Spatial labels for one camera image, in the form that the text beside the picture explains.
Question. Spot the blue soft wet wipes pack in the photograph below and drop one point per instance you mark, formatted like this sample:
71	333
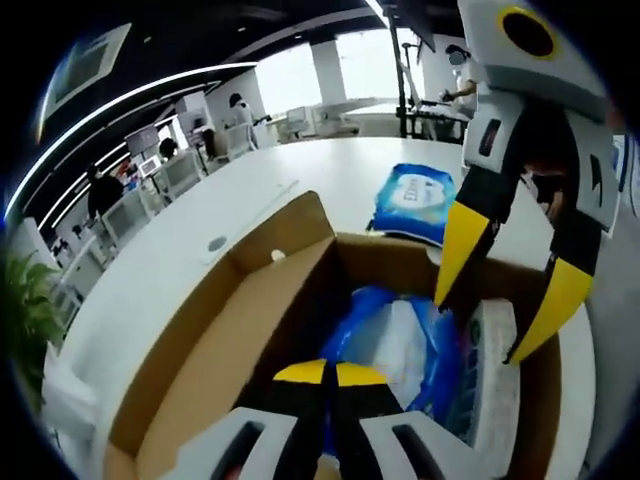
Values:
415	200

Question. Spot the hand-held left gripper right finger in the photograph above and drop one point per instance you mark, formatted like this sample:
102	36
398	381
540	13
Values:
365	430

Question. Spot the green plant in white pot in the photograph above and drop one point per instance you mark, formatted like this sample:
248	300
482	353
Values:
30	310

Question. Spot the ceiling air conditioner vent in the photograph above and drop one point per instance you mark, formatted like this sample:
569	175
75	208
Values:
85	70

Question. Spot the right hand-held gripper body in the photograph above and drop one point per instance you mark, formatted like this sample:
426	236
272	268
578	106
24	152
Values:
500	55

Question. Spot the brown cardboard shoe box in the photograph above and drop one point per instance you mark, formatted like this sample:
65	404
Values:
210	350

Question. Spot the small white appliance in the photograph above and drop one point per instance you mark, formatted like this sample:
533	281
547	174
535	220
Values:
150	167

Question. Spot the ceiling light strip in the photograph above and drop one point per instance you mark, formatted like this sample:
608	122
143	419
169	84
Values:
125	97
375	9

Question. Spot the blue plastic soft bag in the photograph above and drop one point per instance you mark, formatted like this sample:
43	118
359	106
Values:
350	340

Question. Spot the grey round table socket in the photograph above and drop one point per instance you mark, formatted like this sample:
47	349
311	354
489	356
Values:
217	244

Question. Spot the grey wall screen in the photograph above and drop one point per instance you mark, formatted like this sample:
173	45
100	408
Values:
144	141

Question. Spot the black panel stand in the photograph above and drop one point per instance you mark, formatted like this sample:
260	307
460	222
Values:
400	75

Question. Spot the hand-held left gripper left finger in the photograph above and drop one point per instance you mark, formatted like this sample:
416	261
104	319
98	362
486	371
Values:
290	430

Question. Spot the white textured pack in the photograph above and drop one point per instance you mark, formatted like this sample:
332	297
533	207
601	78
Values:
495	350

